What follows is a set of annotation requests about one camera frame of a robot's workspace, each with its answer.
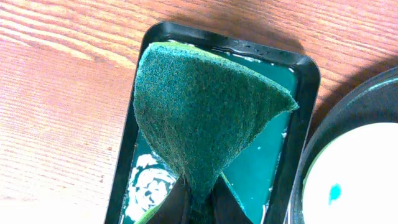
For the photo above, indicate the green scouring sponge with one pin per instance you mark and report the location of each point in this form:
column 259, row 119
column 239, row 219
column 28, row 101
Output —
column 198, row 111

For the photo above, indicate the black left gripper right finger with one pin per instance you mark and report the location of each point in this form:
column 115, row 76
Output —
column 226, row 209

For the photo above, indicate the black rectangular water tray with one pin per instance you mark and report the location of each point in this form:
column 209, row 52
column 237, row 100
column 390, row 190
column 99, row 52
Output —
column 262, row 175

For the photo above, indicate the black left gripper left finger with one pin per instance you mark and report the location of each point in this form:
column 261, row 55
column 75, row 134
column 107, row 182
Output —
column 175, row 209

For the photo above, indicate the black round serving tray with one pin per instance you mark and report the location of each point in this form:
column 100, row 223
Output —
column 374, row 101

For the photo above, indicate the white plate with green stain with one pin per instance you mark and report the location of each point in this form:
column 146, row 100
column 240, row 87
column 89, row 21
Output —
column 354, row 178

